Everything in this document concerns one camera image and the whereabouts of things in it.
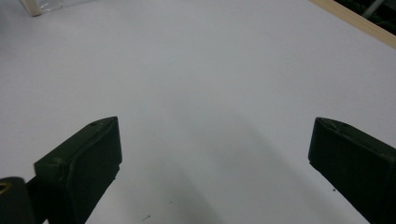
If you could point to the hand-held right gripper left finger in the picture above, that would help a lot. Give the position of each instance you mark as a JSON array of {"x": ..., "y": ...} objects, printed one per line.
[{"x": 84, "y": 168}]

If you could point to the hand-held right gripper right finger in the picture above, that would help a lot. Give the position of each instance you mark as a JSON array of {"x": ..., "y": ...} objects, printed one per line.
[{"x": 355, "y": 161}]

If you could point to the clear bag with beige trim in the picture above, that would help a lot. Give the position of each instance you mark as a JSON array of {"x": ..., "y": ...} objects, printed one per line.
[{"x": 34, "y": 7}]

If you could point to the light wooden table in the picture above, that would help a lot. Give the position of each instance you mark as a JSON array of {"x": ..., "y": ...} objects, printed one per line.
[{"x": 364, "y": 23}]

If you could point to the background desk with white legs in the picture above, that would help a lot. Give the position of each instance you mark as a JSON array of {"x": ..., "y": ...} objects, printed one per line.
[{"x": 373, "y": 7}]

